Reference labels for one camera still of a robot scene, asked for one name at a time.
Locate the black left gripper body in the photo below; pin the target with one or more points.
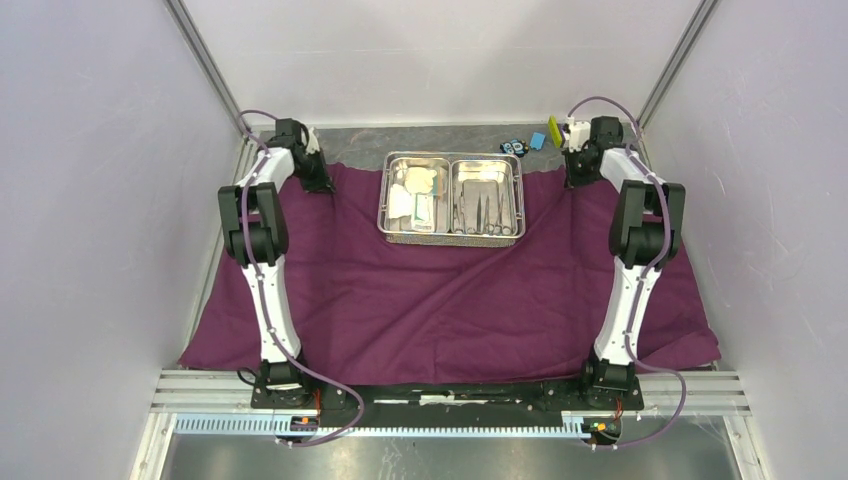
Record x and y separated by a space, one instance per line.
310 163

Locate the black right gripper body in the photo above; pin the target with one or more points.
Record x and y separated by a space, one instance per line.
576 162

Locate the blue plastic block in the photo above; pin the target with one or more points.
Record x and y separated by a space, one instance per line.
537 141

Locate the steel two-compartment tray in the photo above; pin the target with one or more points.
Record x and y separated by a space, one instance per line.
476 172

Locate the maroon cloth wrap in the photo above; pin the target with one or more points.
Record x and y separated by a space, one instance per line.
371 312

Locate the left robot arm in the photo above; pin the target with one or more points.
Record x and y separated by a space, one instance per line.
256 237

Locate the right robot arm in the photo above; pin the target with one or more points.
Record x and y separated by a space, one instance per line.
643 237

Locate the yellow-green plastic block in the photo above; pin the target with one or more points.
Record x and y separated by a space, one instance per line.
555 132

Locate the black owl number block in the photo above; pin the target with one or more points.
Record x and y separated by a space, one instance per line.
516 147

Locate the steel needle holder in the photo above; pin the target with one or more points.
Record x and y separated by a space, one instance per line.
501 222

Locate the white gauze pad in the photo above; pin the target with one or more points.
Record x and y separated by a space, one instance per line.
420 181

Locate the steel forceps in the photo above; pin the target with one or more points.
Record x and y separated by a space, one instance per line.
483 212

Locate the green sealed suture packet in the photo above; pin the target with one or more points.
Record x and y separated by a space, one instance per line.
423 217

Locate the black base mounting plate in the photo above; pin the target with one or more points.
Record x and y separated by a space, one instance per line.
522 404

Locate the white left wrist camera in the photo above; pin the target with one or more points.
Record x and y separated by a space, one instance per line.
310 140

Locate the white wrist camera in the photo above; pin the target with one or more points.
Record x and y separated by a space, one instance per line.
310 140
575 134

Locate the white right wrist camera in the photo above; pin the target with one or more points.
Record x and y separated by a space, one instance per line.
575 134

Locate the aluminium frame rail left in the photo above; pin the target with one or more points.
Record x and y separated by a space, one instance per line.
221 144

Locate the aluminium frame rail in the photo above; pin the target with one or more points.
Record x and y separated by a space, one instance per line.
219 403
221 144

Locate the aluminium frame post right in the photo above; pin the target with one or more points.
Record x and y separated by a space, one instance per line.
686 43

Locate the aluminium front frame rail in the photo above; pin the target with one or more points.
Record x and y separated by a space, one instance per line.
219 403

